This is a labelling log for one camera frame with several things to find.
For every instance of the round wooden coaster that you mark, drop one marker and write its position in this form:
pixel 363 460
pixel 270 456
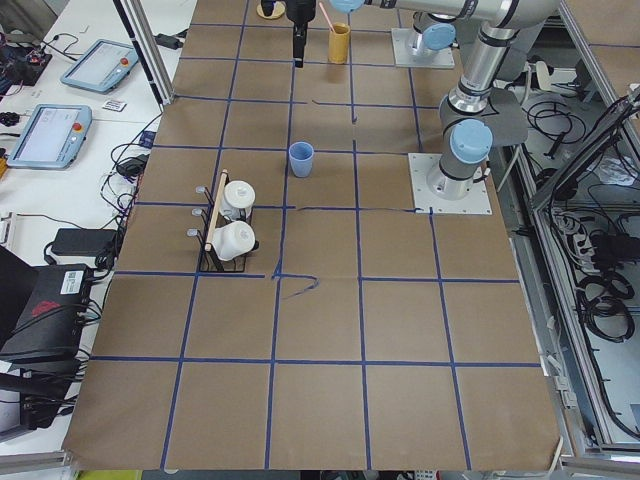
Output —
pixel 276 11

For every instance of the light blue plastic cup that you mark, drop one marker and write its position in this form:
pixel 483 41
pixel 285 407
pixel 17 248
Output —
pixel 301 156

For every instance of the black power adapter brick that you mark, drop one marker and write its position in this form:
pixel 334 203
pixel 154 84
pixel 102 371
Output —
pixel 83 242

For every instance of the lower teach pendant tablet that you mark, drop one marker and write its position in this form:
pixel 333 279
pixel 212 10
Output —
pixel 52 137

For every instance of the aluminium frame post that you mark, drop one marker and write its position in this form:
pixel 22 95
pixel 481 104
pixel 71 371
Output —
pixel 136 24

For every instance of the white mug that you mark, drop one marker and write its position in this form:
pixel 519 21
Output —
pixel 233 240
pixel 237 201

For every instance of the black computer box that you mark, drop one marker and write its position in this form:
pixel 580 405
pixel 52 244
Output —
pixel 41 308

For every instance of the teach pendant tablet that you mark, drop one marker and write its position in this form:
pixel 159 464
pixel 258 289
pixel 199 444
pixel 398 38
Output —
pixel 102 67
pixel 52 137

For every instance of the pink chopstick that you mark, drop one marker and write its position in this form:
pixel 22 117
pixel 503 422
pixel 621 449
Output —
pixel 326 16

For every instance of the bamboo chopstick holder cylinder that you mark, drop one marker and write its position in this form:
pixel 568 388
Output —
pixel 338 43

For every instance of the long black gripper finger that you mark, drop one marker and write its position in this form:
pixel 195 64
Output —
pixel 299 44

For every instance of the upper white mug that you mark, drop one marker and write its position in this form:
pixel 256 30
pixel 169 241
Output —
pixel 237 201

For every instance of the wooden rack handle rod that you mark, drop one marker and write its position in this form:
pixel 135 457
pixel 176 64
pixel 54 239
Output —
pixel 219 193

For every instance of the lower white mug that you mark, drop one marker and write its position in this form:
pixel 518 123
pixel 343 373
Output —
pixel 233 240

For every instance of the upper teach pendant tablet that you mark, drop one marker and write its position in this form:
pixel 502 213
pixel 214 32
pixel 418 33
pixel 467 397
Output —
pixel 102 67

